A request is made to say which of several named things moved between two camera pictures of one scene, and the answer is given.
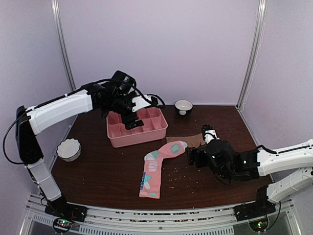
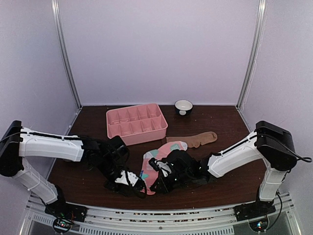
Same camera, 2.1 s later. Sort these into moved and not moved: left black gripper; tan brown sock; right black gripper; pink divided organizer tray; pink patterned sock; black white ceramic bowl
Moved: right black gripper; left black gripper
Not moved: tan brown sock; pink divided organizer tray; pink patterned sock; black white ceramic bowl
